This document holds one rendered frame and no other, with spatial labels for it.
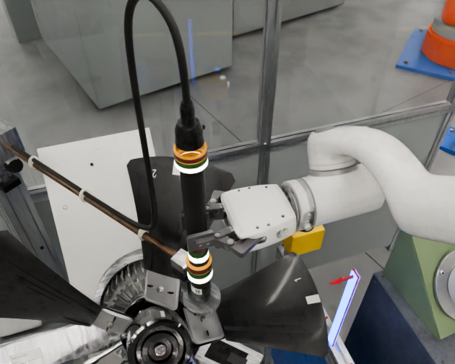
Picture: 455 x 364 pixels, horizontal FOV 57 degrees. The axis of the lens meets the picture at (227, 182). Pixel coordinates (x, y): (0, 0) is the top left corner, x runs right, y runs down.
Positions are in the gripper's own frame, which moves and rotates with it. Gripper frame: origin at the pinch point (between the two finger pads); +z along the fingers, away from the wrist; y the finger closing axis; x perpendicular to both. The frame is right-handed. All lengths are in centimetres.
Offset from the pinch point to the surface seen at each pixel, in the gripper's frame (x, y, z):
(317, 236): -42, 21, -39
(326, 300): -147, 52, -79
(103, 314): -21.4, 3.3, 17.9
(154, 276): -21.2, 8.3, 7.4
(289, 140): -47, 70, -53
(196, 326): -28.0, -1.0, 1.5
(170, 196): -7.7, 15.9, 1.2
